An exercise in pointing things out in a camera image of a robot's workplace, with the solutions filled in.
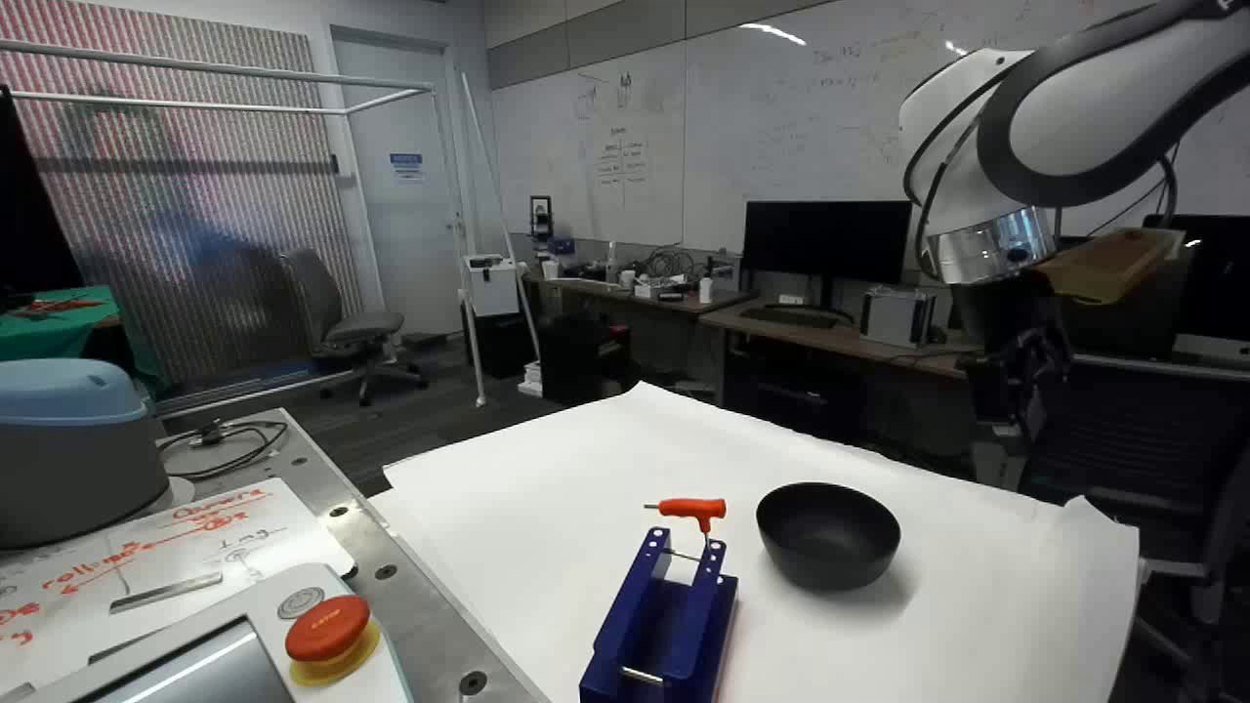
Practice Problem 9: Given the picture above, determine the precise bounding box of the orange handled metal tool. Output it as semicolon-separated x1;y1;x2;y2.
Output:
639;494;729;539

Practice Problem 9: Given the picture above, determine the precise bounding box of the black bowl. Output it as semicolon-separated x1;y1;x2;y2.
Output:
753;479;904;593

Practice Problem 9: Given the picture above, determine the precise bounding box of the cluttered desk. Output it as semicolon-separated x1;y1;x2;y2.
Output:
523;265;753;325

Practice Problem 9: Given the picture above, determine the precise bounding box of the white box on stand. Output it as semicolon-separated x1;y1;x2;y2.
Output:
462;250;528;325

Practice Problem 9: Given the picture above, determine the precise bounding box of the white paper sheet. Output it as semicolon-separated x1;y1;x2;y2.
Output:
365;377;1143;703

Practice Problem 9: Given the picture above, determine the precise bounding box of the brown wooden desk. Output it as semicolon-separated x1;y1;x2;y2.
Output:
696;302;976;386

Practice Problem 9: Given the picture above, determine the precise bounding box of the black computer monitor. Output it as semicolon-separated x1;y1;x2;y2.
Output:
739;195;912;291
1143;212;1250;342

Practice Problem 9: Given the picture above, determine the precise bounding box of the white door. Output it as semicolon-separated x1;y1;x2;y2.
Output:
326;26;472;342

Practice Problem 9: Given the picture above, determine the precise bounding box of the grey office chair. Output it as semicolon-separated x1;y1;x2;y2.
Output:
275;247;433;405

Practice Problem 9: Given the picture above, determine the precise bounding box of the red emergency stop button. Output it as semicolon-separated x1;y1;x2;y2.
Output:
282;591;382;687

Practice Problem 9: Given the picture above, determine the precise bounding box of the grey control pendant box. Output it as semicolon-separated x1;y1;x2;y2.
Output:
22;559;415;703

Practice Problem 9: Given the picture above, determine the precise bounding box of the brown cardboard piece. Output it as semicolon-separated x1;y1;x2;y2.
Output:
1033;226;1189;313

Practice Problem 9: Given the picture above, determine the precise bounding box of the black mesh office chair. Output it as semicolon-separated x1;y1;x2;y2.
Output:
1018;347;1250;703

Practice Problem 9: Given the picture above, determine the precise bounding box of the whiteboard sheet with orange writing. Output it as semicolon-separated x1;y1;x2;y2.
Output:
0;471;360;700

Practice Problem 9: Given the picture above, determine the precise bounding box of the grey container with blue lid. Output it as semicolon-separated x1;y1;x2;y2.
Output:
0;355;171;549

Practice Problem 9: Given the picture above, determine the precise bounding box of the green table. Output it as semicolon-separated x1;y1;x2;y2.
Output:
0;285;130;367

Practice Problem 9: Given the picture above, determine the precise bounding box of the wall sanitizer dispenser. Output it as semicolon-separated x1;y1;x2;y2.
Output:
523;192;558;247

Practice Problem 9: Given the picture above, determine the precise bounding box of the black cable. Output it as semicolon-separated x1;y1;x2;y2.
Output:
154;415;294;483

